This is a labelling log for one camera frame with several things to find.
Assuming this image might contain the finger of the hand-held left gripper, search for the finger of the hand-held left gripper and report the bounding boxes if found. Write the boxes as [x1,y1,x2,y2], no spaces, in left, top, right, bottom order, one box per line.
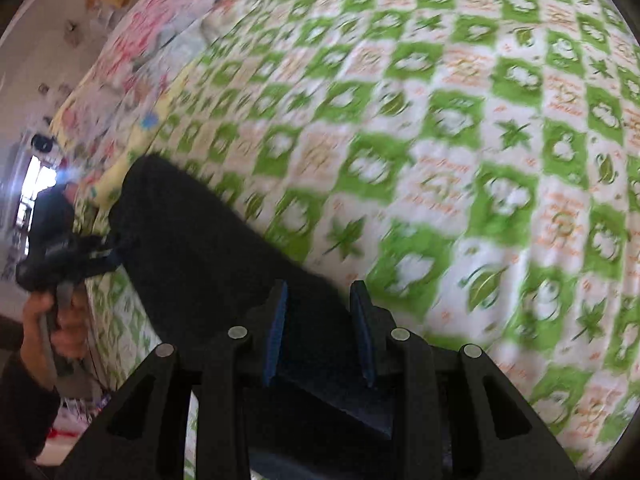
[75,234,113,257]
[80,245,133,278]

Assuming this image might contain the person's left hand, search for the person's left hand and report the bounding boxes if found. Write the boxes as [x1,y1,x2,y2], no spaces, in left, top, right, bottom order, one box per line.
[21,292,89,361]

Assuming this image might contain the green printed bed sheet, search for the green printed bed sheet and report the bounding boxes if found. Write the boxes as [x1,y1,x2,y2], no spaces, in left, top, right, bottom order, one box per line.
[85,0,640,476]

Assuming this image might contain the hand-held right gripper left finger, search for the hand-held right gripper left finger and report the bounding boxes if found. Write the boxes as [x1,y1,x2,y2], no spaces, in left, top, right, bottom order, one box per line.
[55,279,289,480]

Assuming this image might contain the yellow printed blanket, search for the yellow printed blanket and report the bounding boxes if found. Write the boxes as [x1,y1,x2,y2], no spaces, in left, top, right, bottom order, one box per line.
[52,60,201,208]

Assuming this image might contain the person's left forearm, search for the person's left forearm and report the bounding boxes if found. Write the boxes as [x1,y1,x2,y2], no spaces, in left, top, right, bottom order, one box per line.
[0,350,62,463]

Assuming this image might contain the black pants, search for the black pants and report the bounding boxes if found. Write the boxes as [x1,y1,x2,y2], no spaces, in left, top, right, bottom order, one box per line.
[107,155,396,441]

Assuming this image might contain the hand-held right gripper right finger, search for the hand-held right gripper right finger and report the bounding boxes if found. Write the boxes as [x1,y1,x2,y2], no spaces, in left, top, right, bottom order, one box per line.
[349,280,581,480]

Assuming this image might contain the floral pillow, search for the floral pillow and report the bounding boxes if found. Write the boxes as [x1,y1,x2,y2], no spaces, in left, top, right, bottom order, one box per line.
[65,0,251,161]

